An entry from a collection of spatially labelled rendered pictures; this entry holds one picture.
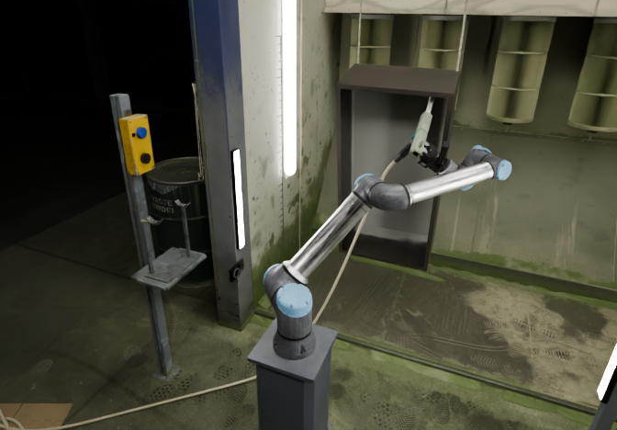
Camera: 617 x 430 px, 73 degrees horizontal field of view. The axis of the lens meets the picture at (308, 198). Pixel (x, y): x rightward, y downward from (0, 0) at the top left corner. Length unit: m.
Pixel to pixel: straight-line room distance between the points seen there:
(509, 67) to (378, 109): 1.11
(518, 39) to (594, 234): 1.56
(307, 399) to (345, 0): 2.72
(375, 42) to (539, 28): 1.13
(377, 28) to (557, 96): 1.49
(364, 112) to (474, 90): 1.34
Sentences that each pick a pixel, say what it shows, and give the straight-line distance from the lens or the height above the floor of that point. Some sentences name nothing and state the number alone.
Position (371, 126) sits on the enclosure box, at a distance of 2.72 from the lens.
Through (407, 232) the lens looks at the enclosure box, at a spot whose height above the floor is 0.53.
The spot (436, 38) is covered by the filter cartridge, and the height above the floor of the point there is 1.82.
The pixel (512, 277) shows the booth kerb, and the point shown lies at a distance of 3.69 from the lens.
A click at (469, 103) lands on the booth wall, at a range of 3.80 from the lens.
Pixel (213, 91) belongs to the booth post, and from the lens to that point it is 2.30.
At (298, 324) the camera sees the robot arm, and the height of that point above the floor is 0.81.
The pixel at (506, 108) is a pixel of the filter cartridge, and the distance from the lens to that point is 3.42.
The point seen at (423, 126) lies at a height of 1.50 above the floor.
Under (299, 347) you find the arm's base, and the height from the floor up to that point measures 0.69.
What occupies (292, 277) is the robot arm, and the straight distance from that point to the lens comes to 1.87.
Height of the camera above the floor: 1.98
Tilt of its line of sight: 24 degrees down
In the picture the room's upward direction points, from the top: 1 degrees clockwise
